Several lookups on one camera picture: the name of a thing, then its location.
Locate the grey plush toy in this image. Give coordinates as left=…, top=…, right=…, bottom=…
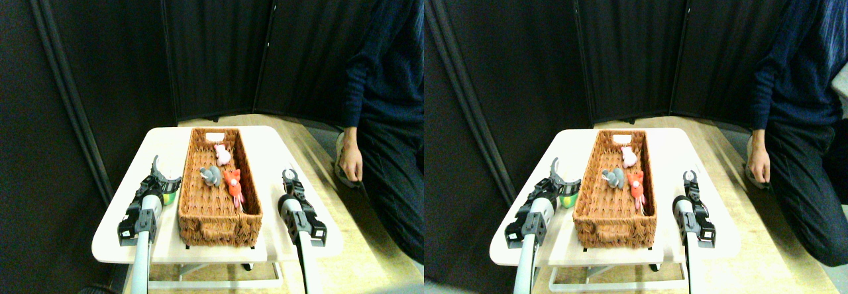
left=199, top=166, right=223, bottom=188
left=602, top=168, right=625, bottom=190

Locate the orange plush toy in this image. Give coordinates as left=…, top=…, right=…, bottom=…
left=627, top=170, right=647, bottom=212
left=222, top=168, right=246, bottom=212

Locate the person's hand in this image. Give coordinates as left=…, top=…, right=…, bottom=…
left=338, top=127, right=364, bottom=183
left=747, top=128, right=772, bottom=183

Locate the low white table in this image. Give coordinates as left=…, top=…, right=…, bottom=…
left=91, top=126, right=344, bottom=290
left=490, top=128, right=741, bottom=292

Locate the brown wicker basket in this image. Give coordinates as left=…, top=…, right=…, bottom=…
left=177, top=128, right=264, bottom=248
left=573, top=130, right=659, bottom=249

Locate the black curtain stand pole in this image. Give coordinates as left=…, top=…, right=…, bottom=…
left=668, top=0, right=696, bottom=119
left=571, top=0, right=596, bottom=126
left=424, top=0, right=519, bottom=207
left=158, top=0, right=181, bottom=124
left=252, top=0, right=282, bottom=117
left=24, top=0, right=113, bottom=207

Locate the person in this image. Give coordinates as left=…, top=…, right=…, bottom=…
left=361, top=0, right=424, bottom=128
left=768, top=0, right=848, bottom=129

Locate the white shelf unit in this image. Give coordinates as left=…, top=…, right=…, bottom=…
left=830, top=61, right=848, bottom=121

